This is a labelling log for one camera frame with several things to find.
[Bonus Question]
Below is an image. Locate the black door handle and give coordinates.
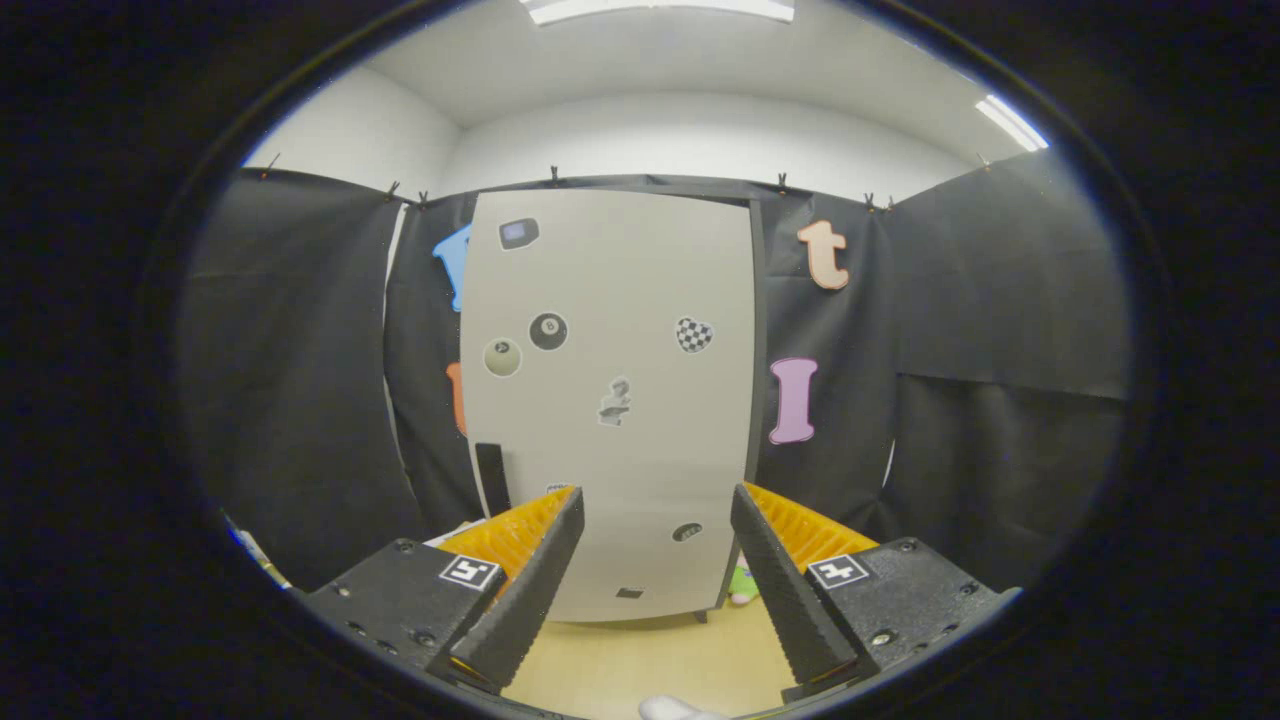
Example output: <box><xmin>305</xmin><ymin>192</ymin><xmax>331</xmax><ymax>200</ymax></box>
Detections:
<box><xmin>474</xmin><ymin>442</ymin><xmax>512</xmax><ymax>518</ymax></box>

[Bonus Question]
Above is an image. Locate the black backdrop cloth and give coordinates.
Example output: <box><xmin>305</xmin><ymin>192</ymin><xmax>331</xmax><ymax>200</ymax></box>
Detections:
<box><xmin>178</xmin><ymin>148</ymin><xmax>1133</xmax><ymax>593</ymax></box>

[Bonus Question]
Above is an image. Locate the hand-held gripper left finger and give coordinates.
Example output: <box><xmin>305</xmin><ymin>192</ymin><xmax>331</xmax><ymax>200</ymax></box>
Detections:
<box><xmin>298</xmin><ymin>486</ymin><xmax>586</xmax><ymax>698</ymax></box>

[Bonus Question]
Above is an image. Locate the grey shoe cabinet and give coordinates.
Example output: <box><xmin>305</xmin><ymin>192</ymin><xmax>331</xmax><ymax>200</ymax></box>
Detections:
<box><xmin>470</xmin><ymin>178</ymin><xmax>771</xmax><ymax>626</ymax></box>

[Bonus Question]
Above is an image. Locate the short ceiling light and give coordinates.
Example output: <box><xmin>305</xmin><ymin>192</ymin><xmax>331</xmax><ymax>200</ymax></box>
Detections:
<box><xmin>975</xmin><ymin>94</ymin><xmax>1050</xmax><ymax>152</ymax></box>

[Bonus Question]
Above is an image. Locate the white book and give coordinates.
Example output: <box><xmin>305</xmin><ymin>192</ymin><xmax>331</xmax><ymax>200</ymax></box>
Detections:
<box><xmin>425</xmin><ymin>518</ymin><xmax>488</xmax><ymax>549</ymax></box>

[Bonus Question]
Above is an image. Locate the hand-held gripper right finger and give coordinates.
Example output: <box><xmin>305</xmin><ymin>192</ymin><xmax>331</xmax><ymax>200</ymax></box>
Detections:
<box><xmin>729</xmin><ymin>483</ymin><xmax>1024</xmax><ymax>701</ymax></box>

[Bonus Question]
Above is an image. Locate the long ceiling light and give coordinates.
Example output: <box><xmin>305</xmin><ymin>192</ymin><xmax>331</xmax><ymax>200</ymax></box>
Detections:
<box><xmin>520</xmin><ymin>0</ymin><xmax>797</xmax><ymax>26</ymax></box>

